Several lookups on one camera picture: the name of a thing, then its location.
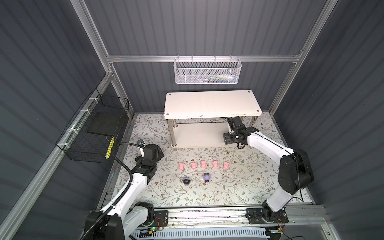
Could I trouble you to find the white two-tier shelf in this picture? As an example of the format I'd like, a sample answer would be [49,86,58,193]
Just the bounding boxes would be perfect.
[164,90,262,149]

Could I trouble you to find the markers in white basket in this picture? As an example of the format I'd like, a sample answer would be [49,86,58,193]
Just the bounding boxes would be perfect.
[198,74,239,84]

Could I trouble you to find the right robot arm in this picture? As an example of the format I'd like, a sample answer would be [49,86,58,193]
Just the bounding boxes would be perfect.
[223,117,314,223]

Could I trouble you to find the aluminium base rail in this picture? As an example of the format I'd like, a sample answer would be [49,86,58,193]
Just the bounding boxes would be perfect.
[154,203,330,229]

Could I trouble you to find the white wire basket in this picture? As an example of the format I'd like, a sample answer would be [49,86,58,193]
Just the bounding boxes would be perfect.
[173,58,242,85]

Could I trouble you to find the black wire basket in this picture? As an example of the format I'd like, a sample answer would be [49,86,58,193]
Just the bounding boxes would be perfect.
[57,91,131,164]

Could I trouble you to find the yellow marker pen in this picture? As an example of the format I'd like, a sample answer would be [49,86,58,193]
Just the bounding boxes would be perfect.
[105,137,115,160]

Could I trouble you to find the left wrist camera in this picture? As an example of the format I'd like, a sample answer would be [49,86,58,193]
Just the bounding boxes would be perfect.
[137,139,145,148]

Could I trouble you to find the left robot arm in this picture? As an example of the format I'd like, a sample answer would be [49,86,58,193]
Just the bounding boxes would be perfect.
[80,140,165,240]

